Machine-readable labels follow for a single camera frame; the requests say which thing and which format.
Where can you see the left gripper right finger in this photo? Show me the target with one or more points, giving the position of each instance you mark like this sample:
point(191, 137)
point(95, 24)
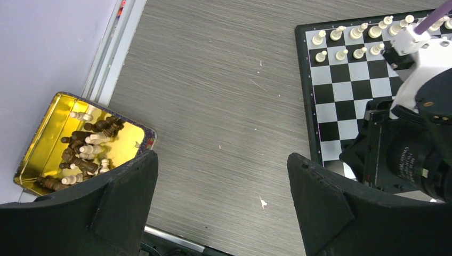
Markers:
point(339, 216)

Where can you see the gold tin with white pieces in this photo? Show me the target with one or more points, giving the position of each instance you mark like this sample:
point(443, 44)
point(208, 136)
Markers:
point(76, 140)

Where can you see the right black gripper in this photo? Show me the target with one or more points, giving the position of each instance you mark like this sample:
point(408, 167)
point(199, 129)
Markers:
point(412, 145)

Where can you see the black white chess board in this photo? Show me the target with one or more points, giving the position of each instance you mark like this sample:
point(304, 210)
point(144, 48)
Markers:
point(337, 86)

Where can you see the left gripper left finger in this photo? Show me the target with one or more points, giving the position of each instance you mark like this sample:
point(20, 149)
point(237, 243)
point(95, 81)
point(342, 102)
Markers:
point(104, 215)

